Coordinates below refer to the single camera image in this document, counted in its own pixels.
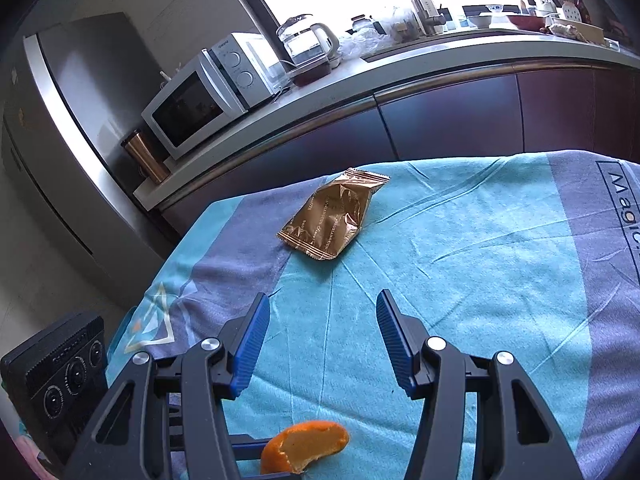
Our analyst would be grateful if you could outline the copper steel tumbler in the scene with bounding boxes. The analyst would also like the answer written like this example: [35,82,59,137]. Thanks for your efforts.
[121,129,172,184]

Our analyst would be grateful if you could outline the silver refrigerator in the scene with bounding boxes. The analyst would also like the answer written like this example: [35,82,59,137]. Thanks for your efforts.
[0,12,176,311]

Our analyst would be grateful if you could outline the white microwave oven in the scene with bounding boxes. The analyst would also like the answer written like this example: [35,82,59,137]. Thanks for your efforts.
[141,32,286,161]

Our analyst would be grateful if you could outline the gold foil snack packet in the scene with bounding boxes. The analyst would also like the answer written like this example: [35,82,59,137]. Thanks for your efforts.
[276,167,391,262]

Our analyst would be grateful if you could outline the kitchen counter cabinet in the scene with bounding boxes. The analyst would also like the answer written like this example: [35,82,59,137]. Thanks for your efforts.
[132,25,640,238]

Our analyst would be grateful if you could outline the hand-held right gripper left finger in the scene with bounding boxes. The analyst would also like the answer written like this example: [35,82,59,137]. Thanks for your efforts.
[65,292,273,480]

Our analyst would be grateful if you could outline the dark red container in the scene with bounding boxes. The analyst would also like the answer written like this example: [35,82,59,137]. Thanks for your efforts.
[291,62,332,87]

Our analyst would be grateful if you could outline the teal and grey tablecloth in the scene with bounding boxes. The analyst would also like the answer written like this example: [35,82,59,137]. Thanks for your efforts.
[102,152,640,480]

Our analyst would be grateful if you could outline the glass electric kettle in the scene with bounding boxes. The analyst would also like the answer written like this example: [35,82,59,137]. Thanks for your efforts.
[276,14,343,73]

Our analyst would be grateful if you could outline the red dish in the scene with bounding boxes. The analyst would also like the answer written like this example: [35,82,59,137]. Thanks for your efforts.
[506,14,546,31]

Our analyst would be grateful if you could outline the orange peel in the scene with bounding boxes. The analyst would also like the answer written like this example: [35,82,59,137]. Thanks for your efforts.
[260,420,351,476]

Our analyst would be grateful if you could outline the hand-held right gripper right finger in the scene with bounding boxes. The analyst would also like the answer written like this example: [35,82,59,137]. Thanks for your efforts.
[375,289,584,480]

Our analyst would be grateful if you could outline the steel kitchen faucet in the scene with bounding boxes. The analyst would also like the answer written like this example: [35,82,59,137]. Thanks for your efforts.
[407,0,449,37]

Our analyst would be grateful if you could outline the clear plastic bags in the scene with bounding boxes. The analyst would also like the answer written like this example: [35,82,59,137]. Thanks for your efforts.
[342,10,416,57]

